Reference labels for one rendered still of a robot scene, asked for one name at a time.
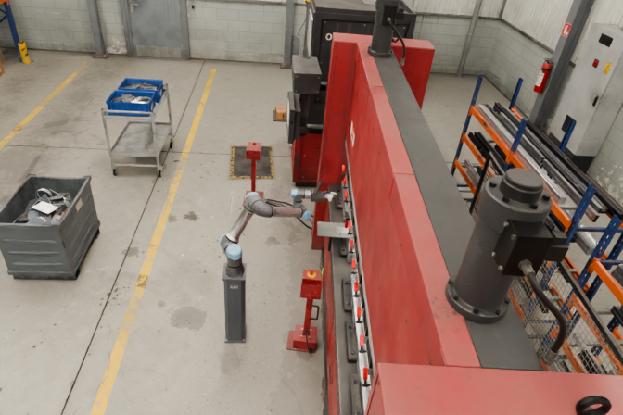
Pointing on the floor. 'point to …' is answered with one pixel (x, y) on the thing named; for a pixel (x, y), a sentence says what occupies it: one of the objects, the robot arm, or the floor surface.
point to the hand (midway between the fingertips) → (335, 194)
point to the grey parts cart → (140, 135)
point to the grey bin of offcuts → (48, 227)
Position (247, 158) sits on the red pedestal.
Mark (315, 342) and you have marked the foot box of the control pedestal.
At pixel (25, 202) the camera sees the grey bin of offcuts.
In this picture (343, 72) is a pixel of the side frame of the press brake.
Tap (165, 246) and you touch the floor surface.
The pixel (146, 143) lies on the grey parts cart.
